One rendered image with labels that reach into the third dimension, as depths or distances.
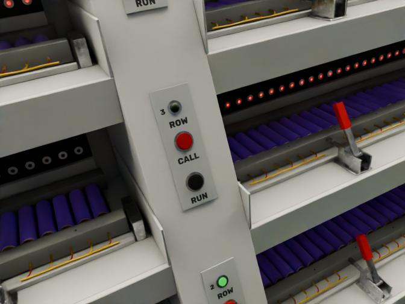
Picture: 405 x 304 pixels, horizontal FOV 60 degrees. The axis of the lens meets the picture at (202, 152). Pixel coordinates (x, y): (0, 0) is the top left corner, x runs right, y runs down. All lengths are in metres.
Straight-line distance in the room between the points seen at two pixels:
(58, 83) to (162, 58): 0.10
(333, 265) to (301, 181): 0.17
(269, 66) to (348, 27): 0.11
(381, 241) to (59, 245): 0.48
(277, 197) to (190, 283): 0.15
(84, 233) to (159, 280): 0.10
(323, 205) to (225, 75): 0.20
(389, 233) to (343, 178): 0.20
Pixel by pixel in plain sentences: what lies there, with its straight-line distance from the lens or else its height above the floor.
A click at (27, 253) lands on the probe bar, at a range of 0.41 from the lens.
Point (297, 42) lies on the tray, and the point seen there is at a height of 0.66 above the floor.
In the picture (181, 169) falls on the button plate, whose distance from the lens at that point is 0.35.
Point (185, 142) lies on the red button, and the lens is 0.34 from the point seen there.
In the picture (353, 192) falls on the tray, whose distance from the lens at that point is 0.49.
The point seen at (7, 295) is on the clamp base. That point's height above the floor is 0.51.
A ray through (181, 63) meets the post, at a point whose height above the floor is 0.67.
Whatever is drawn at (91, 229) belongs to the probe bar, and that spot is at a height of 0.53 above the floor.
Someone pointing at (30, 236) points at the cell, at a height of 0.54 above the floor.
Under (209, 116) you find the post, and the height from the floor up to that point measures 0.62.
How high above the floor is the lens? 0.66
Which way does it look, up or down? 12 degrees down
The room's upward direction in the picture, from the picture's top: 15 degrees counter-clockwise
